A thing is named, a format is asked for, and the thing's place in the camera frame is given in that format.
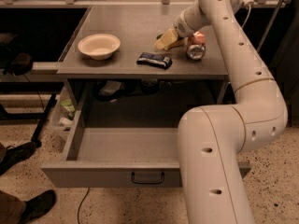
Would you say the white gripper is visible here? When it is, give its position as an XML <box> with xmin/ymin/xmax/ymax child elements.
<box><xmin>154</xmin><ymin>0</ymin><xmax>210</xmax><ymax>50</ymax></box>

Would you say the green and yellow sponge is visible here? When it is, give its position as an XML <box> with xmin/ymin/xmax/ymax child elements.
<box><xmin>156</xmin><ymin>34</ymin><xmax>186</xmax><ymax>50</ymax></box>

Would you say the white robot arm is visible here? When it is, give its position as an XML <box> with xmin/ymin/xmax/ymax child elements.
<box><xmin>155</xmin><ymin>0</ymin><xmax>288</xmax><ymax>224</ymax></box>

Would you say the open grey top drawer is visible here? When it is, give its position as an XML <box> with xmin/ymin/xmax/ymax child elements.
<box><xmin>41</xmin><ymin>87</ymin><xmax>252</xmax><ymax>189</ymax></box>

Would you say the crushed red soda can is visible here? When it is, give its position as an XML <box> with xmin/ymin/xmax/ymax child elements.
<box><xmin>186</xmin><ymin>31</ymin><xmax>206</xmax><ymax>61</ymax></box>

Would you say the dark blue snack packet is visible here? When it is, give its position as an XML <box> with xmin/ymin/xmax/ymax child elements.
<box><xmin>136</xmin><ymin>52</ymin><xmax>172</xmax><ymax>70</ymax></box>

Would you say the grey metal cabinet table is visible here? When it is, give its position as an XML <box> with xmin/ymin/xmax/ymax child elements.
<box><xmin>58</xmin><ymin>4</ymin><xmax>227</xmax><ymax>108</ymax></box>

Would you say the white paper bowl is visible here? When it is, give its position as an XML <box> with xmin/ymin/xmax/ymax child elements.
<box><xmin>78</xmin><ymin>34</ymin><xmax>121</xmax><ymax>61</ymax></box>

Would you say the metal tripod pole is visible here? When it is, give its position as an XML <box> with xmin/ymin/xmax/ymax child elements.
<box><xmin>256</xmin><ymin>0</ymin><xmax>292</xmax><ymax>53</ymax></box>

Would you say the dark bag on shelf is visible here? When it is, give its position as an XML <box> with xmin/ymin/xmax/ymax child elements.
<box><xmin>3</xmin><ymin>53</ymin><xmax>33</xmax><ymax>76</ymax></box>

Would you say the black stand leg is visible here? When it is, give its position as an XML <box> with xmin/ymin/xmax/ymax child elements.
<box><xmin>0</xmin><ymin>93</ymin><xmax>56</xmax><ymax>147</ymax></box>

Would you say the black shoe upper left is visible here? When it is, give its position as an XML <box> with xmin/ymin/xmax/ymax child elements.
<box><xmin>0</xmin><ymin>142</ymin><xmax>36</xmax><ymax>175</ymax></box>

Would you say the black shoe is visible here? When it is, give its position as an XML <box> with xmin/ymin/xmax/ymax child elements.
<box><xmin>0</xmin><ymin>142</ymin><xmax>36</xmax><ymax>175</ymax></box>
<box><xmin>18</xmin><ymin>189</ymin><xmax>56</xmax><ymax>224</ymax></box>

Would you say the black shoe lower left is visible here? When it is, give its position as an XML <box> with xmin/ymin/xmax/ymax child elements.
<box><xmin>18</xmin><ymin>189</ymin><xmax>56</xmax><ymax>224</ymax></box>

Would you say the white power cable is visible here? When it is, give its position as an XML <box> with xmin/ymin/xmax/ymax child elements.
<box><xmin>240</xmin><ymin>3</ymin><xmax>252</xmax><ymax>30</ymax></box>

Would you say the black drawer handle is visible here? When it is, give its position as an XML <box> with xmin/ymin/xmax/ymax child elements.
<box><xmin>131</xmin><ymin>172</ymin><xmax>164</xmax><ymax>185</ymax></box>

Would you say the black floor cable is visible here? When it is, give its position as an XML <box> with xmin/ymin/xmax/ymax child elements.
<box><xmin>77</xmin><ymin>187</ymin><xmax>91</xmax><ymax>224</ymax></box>

